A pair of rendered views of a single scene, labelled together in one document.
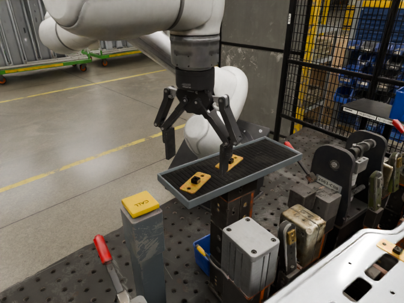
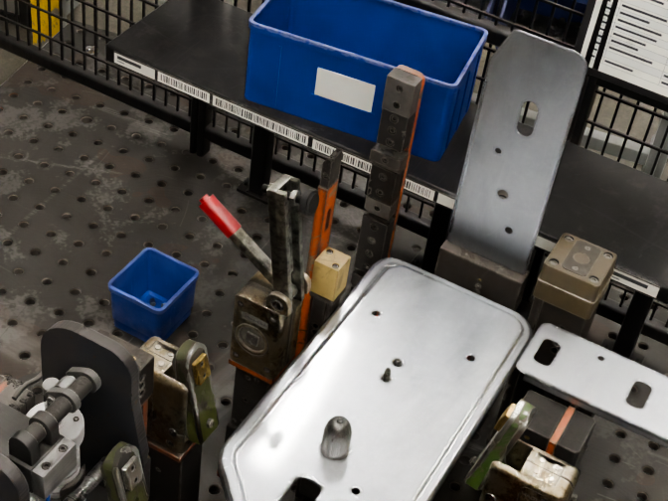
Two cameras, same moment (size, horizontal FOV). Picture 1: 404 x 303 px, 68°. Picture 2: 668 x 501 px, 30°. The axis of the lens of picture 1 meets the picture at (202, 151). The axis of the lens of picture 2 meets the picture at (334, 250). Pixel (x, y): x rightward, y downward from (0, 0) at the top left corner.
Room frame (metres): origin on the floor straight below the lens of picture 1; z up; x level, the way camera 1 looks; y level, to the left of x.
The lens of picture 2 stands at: (-0.02, -0.25, 2.08)
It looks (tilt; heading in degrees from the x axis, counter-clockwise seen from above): 42 degrees down; 329
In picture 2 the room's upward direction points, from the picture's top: 9 degrees clockwise
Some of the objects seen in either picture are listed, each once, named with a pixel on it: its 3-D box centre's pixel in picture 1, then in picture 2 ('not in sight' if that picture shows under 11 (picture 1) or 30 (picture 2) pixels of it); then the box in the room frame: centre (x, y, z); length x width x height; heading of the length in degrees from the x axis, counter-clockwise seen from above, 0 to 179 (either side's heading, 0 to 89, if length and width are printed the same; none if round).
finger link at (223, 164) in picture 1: (224, 157); not in sight; (0.54, -0.05, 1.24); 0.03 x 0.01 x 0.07; 150
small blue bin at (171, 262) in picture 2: not in sight; (153, 299); (1.25, -0.72, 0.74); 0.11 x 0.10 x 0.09; 126
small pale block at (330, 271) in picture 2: not in sight; (316, 360); (0.94, -0.83, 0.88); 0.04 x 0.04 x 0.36; 36
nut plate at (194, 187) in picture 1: (195, 180); not in sight; (0.58, 0.01, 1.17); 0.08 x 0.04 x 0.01; 150
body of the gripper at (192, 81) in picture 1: (195, 89); not in sight; (0.58, 0.01, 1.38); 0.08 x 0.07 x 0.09; 60
